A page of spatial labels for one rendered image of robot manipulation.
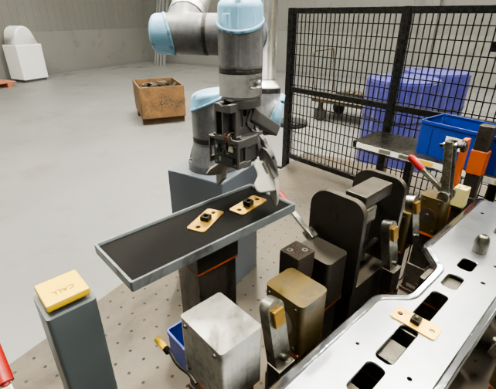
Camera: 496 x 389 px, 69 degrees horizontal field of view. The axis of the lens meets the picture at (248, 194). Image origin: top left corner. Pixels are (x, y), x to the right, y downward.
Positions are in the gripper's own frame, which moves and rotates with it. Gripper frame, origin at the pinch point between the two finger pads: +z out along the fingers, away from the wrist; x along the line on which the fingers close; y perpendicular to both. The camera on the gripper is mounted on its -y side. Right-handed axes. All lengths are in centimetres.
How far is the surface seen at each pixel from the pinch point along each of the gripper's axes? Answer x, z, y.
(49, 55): -1051, 72, -455
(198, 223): -2.8, 2.4, 11.8
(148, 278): 2.4, 2.7, 27.5
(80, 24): -1066, -6, -571
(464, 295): 40.8, 18.6, -20.3
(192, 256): 3.7, 2.7, 19.6
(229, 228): 2.6, 2.7, 9.1
